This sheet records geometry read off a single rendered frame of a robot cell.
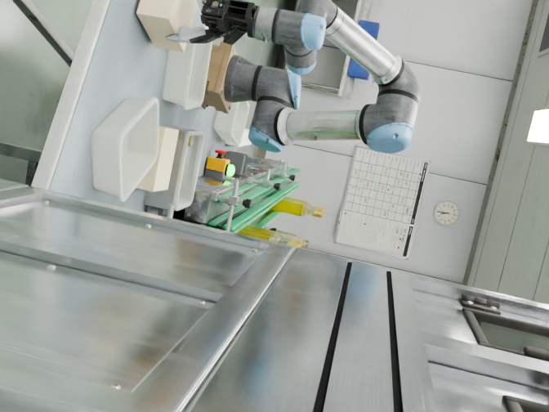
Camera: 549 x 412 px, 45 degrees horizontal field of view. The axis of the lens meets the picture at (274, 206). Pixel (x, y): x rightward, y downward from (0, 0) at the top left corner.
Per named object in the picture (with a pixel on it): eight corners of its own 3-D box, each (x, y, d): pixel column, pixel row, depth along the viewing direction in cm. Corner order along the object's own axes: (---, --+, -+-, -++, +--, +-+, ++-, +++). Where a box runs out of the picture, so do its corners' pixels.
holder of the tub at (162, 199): (140, 223, 184) (167, 230, 183) (158, 125, 180) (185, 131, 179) (160, 215, 201) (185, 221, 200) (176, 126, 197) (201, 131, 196)
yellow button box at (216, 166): (203, 175, 241) (222, 179, 240) (207, 154, 240) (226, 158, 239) (207, 173, 248) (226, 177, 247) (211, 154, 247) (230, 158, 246)
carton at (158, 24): (151, -35, 148) (183, -30, 147) (167, 2, 164) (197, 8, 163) (136, 13, 146) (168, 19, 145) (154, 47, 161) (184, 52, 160)
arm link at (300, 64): (323, 40, 164) (323, 15, 154) (313, 80, 161) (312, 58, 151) (292, 34, 165) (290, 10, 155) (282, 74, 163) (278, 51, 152)
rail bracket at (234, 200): (203, 230, 200) (243, 239, 199) (213, 176, 198) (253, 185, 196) (206, 229, 203) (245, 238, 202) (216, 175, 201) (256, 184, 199)
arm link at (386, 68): (434, 70, 187) (325, -30, 155) (426, 105, 184) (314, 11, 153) (400, 77, 195) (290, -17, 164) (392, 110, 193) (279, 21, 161)
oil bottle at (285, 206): (262, 208, 314) (320, 221, 310) (265, 196, 313) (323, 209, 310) (264, 206, 319) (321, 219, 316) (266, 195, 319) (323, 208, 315)
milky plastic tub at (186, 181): (145, 205, 183) (175, 212, 182) (158, 125, 180) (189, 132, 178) (165, 199, 200) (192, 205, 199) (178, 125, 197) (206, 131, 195)
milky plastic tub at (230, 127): (219, 83, 240) (242, 88, 239) (229, 101, 262) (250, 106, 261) (207, 129, 238) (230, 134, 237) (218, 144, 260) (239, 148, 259)
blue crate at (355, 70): (358, 18, 703) (379, 22, 700) (360, 22, 742) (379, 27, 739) (346, 75, 714) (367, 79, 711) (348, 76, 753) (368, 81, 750)
